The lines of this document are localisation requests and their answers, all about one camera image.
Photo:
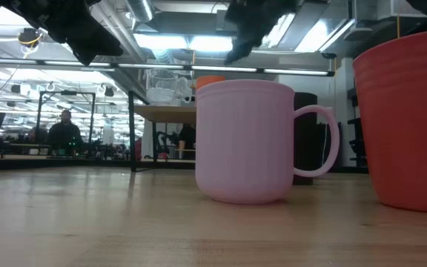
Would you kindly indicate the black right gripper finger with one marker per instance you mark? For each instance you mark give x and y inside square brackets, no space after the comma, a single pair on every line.
[241,50]

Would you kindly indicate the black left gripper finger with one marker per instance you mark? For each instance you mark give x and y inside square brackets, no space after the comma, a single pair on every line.
[95,48]

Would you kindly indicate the orange plastic mug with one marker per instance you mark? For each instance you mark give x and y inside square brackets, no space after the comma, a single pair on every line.
[210,81]

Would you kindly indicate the clear footed mug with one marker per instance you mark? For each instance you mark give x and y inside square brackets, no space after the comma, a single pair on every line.
[161,94]

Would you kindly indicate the pink plastic mug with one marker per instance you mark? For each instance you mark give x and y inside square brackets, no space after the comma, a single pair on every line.
[243,141]

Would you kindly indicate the red-orange ribbed cup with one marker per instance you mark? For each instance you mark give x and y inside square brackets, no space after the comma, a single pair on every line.
[406,122]

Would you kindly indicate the LED light bar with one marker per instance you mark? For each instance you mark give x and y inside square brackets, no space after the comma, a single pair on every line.
[221,68]

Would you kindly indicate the person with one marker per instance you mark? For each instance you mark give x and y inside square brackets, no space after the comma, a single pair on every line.
[65,135]
[188,137]

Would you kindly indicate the black shelving rack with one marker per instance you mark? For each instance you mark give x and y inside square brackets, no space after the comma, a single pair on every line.
[358,130]

